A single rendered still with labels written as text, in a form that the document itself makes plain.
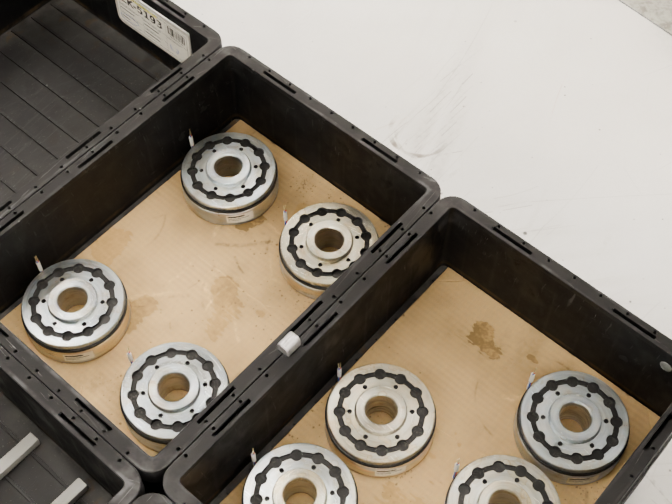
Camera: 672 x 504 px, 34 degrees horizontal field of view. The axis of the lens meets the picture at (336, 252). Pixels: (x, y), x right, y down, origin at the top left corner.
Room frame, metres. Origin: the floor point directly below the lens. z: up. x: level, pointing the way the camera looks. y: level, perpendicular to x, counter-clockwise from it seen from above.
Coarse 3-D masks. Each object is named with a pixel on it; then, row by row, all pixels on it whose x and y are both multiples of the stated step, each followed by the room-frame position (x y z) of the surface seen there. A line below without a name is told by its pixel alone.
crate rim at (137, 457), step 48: (240, 48) 0.81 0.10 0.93; (288, 96) 0.75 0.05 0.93; (48, 192) 0.62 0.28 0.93; (432, 192) 0.62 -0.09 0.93; (0, 240) 0.57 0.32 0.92; (336, 288) 0.51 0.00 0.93; (0, 336) 0.46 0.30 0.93; (48, 384) 0.41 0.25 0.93; (240, 384) 0.41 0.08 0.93; (96, 432) 0.37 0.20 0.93; (192, 432) 0.37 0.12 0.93; (144, 480) 0.34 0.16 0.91
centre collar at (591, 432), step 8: (560, 400) 0.43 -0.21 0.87; (568, 400) 0.43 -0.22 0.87; (576, 400) 0.43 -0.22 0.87; (584, 400) 0.43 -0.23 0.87; (552, 408) 0.42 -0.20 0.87; (560, 408) 0.42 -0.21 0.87; (584, 408) 0.43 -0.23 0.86; (592, 408) 0.42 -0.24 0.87; (552, 416) 0.42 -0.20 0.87; (592, 416) 0.42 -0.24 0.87; (600, 416) 0.42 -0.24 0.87; (552, 424) 0.41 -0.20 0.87; (560, 424) 0.41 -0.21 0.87; (592, 424) 0.41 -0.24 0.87; (600, 424) 0.41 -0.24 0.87; (560, 432) 0.40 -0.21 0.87; (568, 432) 0.40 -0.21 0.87; (576, 432) 0.40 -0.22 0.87; (584, 432) 0.40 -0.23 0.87; (592, 432) 0.40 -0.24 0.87; (568, 440) 0.39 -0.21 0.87; (576, 440) 0.39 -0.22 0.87; (584, 440) 0.39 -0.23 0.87
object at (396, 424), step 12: (360, 396) 0.43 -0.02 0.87; (372, 396) 0.43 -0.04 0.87; (384, 396) 0.44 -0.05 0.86; (396, 396) 0.43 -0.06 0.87; (360, 408) 0.42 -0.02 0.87; (396, 408) 0.42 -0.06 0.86; (360, 420) 0.41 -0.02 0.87; (396, 420) 0.41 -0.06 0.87; (372, 432) 0.40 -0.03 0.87; (384, 432) 0.40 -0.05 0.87
